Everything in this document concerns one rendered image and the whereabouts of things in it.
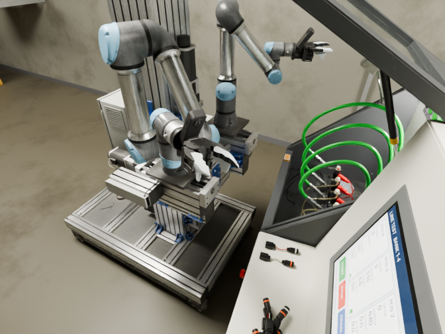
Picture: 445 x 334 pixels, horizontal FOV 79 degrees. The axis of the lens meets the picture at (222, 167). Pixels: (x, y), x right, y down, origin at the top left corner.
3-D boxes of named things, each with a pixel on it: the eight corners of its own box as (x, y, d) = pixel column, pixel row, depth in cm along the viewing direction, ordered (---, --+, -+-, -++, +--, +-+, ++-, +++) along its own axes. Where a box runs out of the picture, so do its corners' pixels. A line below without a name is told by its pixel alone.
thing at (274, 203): (282, 170, 170) (286, 149, 160) (289, 171, 169) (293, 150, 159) (257, 250, 124) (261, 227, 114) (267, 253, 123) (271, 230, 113)
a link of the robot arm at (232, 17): (226, -5, 122) (289, 77, 142) (228, -7, 130) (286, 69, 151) (208, 15, 127) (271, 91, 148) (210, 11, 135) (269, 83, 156)
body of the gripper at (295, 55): (310, 55, 157) (289, 55, 157) (314, 40, 151) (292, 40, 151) (312, 61, 152) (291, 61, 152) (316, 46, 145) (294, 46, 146)
